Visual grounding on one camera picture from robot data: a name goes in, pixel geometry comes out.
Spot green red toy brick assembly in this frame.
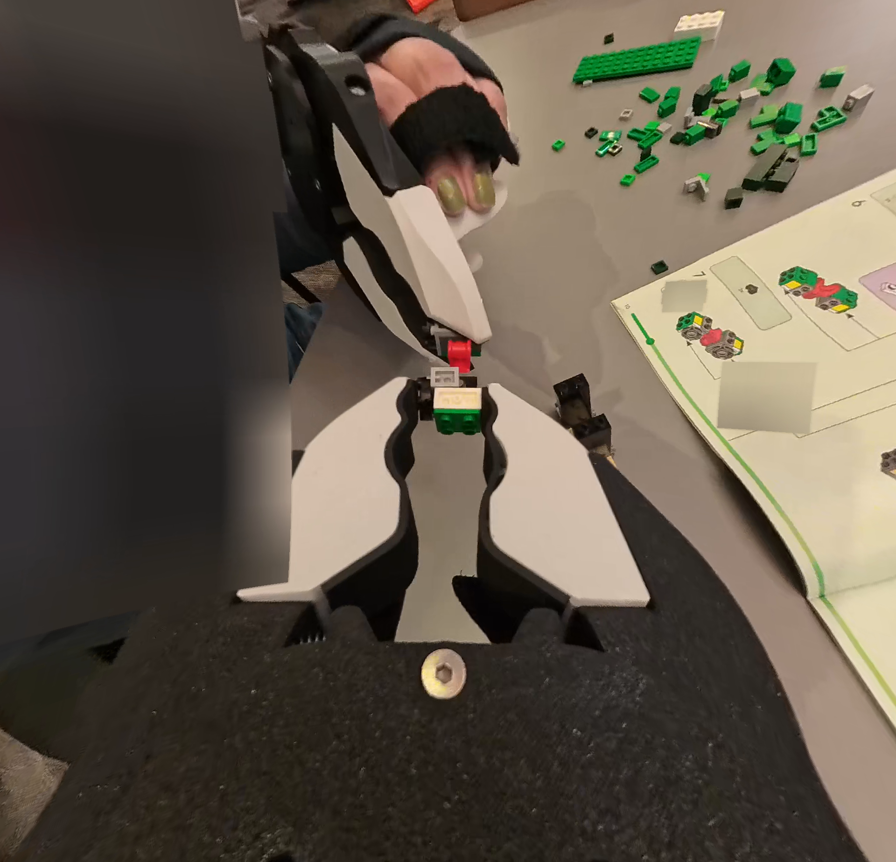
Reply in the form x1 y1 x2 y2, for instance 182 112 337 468
413 319 487 437

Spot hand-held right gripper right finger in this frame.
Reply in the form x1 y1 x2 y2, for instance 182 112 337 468
476 383 651 645

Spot person's left hand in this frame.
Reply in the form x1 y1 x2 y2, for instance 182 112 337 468
360 32 515 215

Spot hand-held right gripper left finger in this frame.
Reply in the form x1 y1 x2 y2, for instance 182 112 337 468
237 378 421 642

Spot white toy brick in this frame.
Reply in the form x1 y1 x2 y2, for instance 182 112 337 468
674 9 727 42

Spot pale green instruction booklet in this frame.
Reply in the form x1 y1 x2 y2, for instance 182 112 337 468
610 168 896 709

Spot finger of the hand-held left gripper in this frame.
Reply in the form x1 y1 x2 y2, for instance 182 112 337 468
332 126 493 343
342 235 450 362

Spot pile of small green bricks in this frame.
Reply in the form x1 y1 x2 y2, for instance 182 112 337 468
549 57 876 210

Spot black tan toy brick assembly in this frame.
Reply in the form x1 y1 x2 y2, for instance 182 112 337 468
553 373 617 460

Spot long green brick plate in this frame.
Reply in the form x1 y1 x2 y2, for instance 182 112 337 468
573 36 703 86

